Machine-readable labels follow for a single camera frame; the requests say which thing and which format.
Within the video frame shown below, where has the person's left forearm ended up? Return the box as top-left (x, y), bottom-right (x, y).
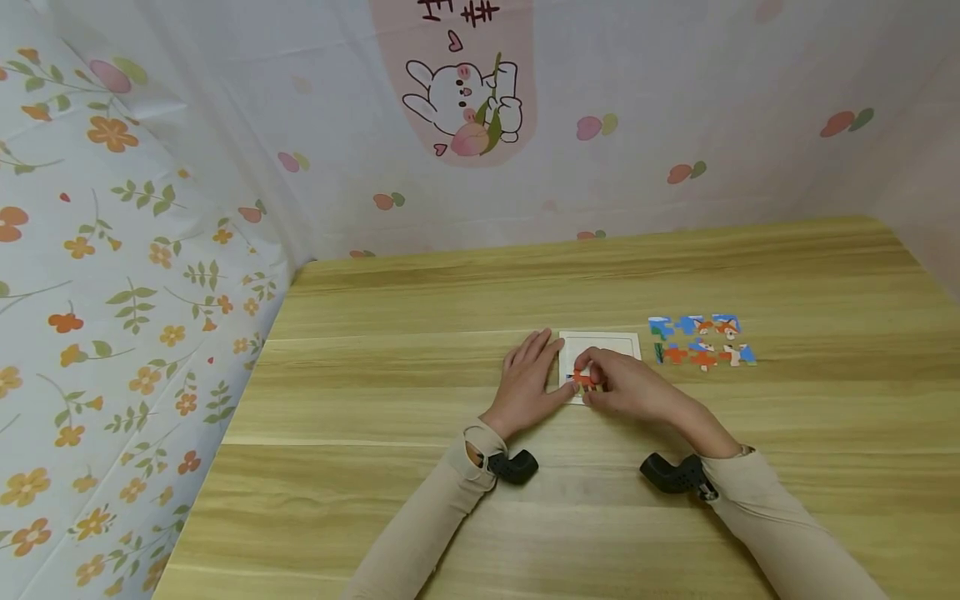
top-left (341, 421), bottom-right (508, 600)

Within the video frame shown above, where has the white square puzzle tray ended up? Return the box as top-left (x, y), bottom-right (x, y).
top-left (558, 332), bottom-right (643, 406)

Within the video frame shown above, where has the person's right hand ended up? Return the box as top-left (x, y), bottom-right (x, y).
top-left (573, 347), bottom-right (743, 459)

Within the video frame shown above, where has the person's left hand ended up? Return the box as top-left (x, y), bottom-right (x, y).
top-left (480, 328), bottom-right (583, 440)

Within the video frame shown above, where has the black wrist band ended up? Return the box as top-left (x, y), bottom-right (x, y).
top-left (465, 427), bottom-right (540, 487)
top-left (638, 452), bottom-right (718, 501)

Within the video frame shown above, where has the group of colourful jigsaw pieces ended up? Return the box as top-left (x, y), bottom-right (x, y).
top-left (647, 314), bottom-right (758, 372)

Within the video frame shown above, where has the person's right forearm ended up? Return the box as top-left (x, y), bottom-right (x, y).
top-left (697, 446), bottom-right (890, 600)

